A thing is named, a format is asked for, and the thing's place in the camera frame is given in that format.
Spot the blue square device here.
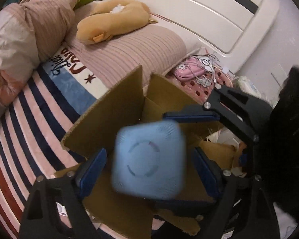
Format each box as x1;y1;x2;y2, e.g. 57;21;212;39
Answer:
111;120;186;200

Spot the pink pouch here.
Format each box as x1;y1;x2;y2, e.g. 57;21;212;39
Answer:
172;56;205;81

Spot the striped plush blanket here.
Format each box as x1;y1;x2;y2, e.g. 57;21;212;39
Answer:
0;45;107;238

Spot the brown cardboard box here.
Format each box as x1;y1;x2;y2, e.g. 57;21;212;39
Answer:
61;67;237;238

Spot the pink ribbed pillow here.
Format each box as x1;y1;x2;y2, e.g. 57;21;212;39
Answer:
64;3;187;88

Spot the white bed headboard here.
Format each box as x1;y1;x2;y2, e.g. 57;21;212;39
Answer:
72;0;281;75

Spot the tan plush toy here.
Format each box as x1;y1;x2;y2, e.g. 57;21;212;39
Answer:
76;0;158;45

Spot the pink grey rolled duvet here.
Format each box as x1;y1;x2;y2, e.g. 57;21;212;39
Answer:
0;0;79;118

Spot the white charging cable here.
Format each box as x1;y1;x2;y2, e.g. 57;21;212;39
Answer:
189;52;231;88

